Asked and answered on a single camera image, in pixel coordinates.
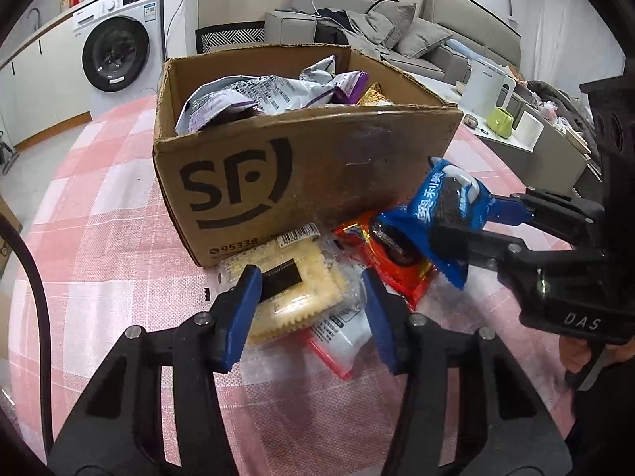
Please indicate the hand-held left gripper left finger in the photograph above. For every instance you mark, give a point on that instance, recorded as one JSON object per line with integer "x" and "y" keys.
{"x": 242, "y": 312}

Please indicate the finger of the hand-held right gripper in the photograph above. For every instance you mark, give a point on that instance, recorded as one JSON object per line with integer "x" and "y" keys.
{"x": 476, "y": 245}
{"x": 506, "y": 210}

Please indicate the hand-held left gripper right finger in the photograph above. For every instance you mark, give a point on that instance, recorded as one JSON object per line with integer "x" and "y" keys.
{"x": 379, "y": 325}

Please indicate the blue cookie packet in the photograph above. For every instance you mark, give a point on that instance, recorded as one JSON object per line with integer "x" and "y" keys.
{"x": 436, "y": 198}

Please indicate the clear cracker packet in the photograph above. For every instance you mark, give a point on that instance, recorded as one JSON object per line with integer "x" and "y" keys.
{"x": 310, "y": 282}

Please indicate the printed cardboard box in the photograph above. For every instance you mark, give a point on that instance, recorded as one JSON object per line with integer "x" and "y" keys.
{"x": 238, "y": 183}

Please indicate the person's right forearm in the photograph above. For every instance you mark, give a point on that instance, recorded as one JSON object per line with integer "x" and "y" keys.
{"x": 610, "y": 431}

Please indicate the person's right hand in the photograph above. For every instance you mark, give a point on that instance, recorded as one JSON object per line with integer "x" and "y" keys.
{"x": 578, "y": 354}

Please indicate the white snack packet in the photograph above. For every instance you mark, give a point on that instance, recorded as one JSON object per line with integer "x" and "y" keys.
{"x": 338, "y": 338}

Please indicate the red cookie packet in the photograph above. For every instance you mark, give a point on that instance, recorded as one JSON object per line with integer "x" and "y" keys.
{"x": 397, "y": 271}

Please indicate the marble coffee table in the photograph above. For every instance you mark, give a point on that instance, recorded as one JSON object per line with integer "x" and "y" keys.
{"x": 555, "y": 163}

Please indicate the green small pouch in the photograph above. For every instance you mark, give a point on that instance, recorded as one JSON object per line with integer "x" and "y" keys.
{"x": 500, "y": 123}

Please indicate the white electric kettle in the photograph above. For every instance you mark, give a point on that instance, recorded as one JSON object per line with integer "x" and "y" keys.
{"x": 488, "y": 84}

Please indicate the light blue cloth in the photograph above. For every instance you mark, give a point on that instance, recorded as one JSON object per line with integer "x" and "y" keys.
{"x": 466, "y": 53}

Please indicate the gold snack packet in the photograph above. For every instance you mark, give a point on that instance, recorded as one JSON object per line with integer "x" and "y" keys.
{"x": 376, "y": 94}

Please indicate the grey pillow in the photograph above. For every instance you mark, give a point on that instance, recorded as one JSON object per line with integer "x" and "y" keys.
{"x": 421, "y": 38}
{"x": 389, "y": 22}

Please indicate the silver purple snack bag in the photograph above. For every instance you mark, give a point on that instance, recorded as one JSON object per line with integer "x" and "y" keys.
{"x": 258, "y": 91}

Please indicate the small silver snack bag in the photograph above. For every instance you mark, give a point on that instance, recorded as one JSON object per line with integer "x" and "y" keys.
{"x": 317, "y": 68}

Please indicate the grey jacket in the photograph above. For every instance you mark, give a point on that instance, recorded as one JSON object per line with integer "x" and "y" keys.
{"x": 357, "y": 27}

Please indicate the black patterned chair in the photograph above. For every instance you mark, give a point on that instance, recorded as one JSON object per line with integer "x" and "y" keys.
{"x": 230, "y": 37}

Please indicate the grey sofa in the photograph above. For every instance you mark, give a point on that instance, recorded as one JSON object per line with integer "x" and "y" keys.
{"x": 292, "y": 25}

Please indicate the upright vacuum cleaner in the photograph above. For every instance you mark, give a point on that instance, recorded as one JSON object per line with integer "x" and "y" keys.
{"x": 7, "y": 151}

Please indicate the white kitchen base cabinet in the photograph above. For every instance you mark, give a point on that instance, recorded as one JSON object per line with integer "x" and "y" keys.
{"x": 39, "y": 84}

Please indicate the white washing machine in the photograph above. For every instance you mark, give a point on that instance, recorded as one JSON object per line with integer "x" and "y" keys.
{"x": 124, "y": 10}

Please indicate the kitchen faucet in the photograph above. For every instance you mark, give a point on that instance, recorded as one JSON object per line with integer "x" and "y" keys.
{"x": 34, "y": 17}

